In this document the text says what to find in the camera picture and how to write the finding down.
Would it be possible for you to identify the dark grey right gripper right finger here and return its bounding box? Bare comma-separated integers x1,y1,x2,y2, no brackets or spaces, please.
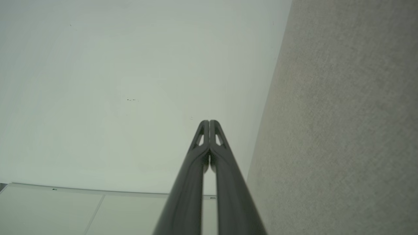
210,120,267,235

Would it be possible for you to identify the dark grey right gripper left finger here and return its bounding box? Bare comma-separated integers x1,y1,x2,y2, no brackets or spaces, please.
153,120,210,235

